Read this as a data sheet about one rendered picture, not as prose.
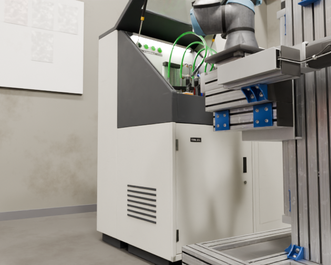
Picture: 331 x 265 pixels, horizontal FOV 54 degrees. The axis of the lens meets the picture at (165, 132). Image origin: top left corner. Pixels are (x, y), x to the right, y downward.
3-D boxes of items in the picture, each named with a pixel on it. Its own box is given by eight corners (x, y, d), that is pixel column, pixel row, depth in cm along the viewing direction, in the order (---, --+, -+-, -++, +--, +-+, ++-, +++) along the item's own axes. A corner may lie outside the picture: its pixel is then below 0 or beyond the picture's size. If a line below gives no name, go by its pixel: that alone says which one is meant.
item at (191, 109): (177, 122, 172) (177, 92, 173) (172, 122, 175) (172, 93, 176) (250, 127, 210) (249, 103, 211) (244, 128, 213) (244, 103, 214)
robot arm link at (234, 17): (255, 25, 129) (255, -8, 130) (221, 29, 133) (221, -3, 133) (255, 36, 141) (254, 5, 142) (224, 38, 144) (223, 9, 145)
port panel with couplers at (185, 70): (183, 96, 243) (183, 55, 245) (179, 97, 246) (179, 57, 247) (195, 98, 251) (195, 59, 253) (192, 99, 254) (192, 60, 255)
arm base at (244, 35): (267, 53, 133) (267, 29, 134) (240, 47, 126) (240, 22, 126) (241, 62, 146) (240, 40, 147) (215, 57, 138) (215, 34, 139)
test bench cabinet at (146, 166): (172, 276, 164) (171, 121, 169) (115, 249, 209) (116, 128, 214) (256, 250, 208) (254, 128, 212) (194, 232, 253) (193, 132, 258)
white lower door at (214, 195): (176, 255, 166) (176, 122, 170) (174, 254, 168) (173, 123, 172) (254, 234, 206) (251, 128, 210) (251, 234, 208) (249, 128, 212)
